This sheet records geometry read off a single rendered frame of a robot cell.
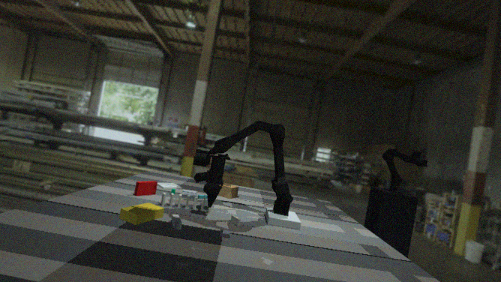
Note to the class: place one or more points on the tan rectangular block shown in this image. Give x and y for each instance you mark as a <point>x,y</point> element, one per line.
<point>229,191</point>

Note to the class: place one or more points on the yellow rectangular block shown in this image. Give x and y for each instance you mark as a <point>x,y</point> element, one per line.
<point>138,214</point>

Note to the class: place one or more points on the red block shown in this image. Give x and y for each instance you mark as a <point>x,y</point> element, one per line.
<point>145,188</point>

